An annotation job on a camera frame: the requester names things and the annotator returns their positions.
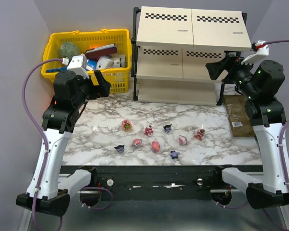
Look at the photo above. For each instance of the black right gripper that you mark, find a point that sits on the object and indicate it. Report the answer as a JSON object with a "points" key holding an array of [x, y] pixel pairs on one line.
{"points": [[230, 68]]}

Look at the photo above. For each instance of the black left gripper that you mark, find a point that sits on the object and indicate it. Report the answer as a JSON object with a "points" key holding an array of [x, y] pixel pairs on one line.
{"points": [[95, 88]]}

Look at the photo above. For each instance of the pink bear strawberry toy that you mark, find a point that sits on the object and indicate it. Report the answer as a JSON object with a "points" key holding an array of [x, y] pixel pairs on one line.
{"points": [[126, 125]]}

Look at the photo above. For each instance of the black purple-bow cat toy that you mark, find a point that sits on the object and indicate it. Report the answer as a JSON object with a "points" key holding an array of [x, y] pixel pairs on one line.
{"points": [[120, 148]]}

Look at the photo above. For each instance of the pink blue-bow bunny toy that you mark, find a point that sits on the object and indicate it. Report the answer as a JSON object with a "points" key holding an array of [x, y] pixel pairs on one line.
{"points": [[137, 142]]}

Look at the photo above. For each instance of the white pink bunny toy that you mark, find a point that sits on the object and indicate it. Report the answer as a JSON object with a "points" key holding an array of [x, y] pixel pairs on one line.
{"points": [[182, 140]]}

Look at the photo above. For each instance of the pink round bunny toy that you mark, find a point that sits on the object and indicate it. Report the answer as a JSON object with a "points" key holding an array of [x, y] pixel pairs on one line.
{"points": [[155, 146]]}

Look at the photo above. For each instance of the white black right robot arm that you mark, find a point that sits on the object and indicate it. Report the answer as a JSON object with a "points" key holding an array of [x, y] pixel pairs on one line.
{"points": [[268, 119]]}

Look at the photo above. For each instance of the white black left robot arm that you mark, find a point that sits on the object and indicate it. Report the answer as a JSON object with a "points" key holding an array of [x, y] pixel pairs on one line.
{"points": [[46, 194]]}

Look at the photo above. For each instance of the beige three-tier shelf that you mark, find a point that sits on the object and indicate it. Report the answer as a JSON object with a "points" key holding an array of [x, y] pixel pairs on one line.
{"points": [[171, 46]]}

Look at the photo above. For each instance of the white blue carton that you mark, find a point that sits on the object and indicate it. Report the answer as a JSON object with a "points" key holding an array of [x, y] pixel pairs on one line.
{"points": [[91, 65]]}

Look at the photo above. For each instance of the white small box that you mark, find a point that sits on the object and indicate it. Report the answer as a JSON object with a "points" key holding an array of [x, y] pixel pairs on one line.
{"points": [[104, 63]]}

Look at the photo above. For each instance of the dark red book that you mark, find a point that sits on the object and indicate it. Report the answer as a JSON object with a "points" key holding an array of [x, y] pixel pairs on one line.
{"points": [[101, 51]]}

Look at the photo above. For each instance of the white cylindrical can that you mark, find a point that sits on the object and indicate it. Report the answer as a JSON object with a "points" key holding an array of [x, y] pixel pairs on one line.
{"points": [[119, 61]]}

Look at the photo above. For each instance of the blue flat package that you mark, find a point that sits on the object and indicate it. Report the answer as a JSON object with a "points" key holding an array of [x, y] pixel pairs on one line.
{"points": [[56, 70]]}

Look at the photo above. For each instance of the green round melon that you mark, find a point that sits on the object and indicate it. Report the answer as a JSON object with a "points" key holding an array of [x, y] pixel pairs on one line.
{"points": [[68, 50]]}

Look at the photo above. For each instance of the brown coffee bag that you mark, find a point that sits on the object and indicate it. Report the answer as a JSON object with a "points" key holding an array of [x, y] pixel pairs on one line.
{"points": [[237, 117]]}

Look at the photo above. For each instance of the red white bear toy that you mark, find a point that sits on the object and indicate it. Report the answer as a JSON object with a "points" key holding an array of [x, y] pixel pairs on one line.
{"points": [[199, 134]]}

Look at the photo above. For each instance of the red bear cream toy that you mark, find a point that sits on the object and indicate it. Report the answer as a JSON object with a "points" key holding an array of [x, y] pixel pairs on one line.
{"points": [[149, 131]]}

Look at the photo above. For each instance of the black purple cat toy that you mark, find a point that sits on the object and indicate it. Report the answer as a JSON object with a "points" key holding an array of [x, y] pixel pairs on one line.
{"points": [[167, 128]]}

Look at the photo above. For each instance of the purple small figure toy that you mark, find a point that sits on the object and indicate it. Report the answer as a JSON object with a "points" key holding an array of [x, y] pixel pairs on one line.
{"points": [[174, 154]]}

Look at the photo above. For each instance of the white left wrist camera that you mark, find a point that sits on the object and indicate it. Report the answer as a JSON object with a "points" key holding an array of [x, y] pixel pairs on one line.
{"points": [[78, 66]]}

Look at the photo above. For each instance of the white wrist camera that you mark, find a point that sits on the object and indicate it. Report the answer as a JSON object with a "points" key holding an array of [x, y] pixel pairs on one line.
{"points": [[260, 51], [78, 66]]}

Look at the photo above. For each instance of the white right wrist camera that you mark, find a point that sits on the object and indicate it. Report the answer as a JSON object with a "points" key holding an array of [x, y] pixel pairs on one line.
{"points": [[260, 51]]}

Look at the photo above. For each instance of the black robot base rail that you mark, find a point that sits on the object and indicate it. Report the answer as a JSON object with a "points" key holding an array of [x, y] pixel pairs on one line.
{"points": [[140, 183]]}

